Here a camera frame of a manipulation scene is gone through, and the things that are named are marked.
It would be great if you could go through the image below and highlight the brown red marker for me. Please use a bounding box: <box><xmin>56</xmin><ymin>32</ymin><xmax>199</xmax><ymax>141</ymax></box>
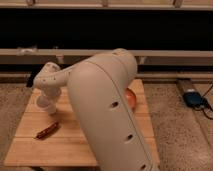
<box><xmin>35</xmin><ymin>122</ymin><xmax>59</xmax><ymax>139</ymax></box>

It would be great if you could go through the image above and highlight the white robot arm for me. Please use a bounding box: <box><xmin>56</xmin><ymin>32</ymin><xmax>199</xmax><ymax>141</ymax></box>
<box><xmin>33</xmin><ymin>49</ymin><xmax>159</xmax><ymax>171</ymax></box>

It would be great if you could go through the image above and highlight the black cable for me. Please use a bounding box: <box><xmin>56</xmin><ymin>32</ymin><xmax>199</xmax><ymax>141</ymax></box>
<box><xmin>193</xmin><ymin>83</ymin><xmax>213</xmax><ymax>120</ymax></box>

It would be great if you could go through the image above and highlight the wooden table board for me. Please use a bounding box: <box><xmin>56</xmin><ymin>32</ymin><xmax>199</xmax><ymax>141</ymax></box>
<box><xmin>3</xmin><ymin>78</ymin><xmax>161</xmax><ymax>167</ymax></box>

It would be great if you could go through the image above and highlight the orange bowl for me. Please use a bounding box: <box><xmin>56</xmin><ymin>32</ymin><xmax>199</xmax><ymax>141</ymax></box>
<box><xmin>125</xmin><ymin>88</ymin><xmax>137</xmax><ymax>110</ymax></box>

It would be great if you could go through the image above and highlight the blue power box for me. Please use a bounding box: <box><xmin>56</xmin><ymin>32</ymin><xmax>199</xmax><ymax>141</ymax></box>
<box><xmin>183</xmin><ymin>89</ymin><xmax>203</xmax><ymax>107</ymax></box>

